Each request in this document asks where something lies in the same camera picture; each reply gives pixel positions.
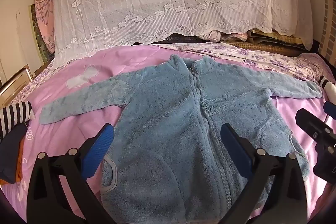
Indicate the black white striped cloth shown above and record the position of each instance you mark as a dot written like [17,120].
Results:
[14,115]

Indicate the pink bed sheet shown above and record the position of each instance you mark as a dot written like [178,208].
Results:
[78,69]

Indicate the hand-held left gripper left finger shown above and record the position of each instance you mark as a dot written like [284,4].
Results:
[101,140]

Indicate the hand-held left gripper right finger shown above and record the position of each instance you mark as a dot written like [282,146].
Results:
[235,144]

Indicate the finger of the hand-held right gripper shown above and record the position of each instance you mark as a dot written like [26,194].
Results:
[312,123]
[326,161]

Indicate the striped white sock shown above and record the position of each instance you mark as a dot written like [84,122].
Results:
[328,85]

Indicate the dark green patterned cloth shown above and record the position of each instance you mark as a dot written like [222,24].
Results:
[39,35]

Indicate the dark blue object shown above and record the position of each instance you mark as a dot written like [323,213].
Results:
[330,107]

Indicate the orange cloth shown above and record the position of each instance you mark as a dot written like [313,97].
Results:
[19,169]

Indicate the purple floral bed sheet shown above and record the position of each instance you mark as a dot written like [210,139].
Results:
[236,54]

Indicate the folded pale pink clothes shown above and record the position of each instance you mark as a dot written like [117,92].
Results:
[225,35]

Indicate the pink floral pillow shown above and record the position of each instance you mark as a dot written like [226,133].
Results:
[42,8]

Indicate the blue fleece zip jacket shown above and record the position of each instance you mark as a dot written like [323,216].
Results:
[168,113]

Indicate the dark navy cloth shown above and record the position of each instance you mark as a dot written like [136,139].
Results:
[10,150]

